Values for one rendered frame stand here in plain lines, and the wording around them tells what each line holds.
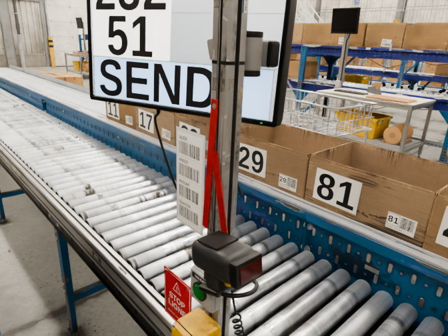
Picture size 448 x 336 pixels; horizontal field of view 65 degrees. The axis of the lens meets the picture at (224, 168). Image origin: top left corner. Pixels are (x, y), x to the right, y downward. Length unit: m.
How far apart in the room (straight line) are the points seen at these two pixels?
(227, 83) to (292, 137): 1.07
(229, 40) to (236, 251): 0.32
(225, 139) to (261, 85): 0.15
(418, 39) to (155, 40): 5.26
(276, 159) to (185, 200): 0.66
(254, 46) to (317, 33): 6.05
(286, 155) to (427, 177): 0.48
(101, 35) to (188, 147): 0.37
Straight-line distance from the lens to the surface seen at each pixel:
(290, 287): 1.07
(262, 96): 0.67
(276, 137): 1.66
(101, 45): 0.90
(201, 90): 0.73
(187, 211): 0.70
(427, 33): 5.83
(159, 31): 0.79
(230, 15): 0.55
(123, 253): 1.20
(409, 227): 1.11
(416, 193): 1.08
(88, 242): 1.31
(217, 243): 0.58
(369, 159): 1.43
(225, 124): 0.57
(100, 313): 2.14
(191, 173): 0.66
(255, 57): 0.59
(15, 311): 2.30
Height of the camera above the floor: 1.40
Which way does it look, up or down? 20 degrees down
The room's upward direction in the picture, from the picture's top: 2 degrees clockwise
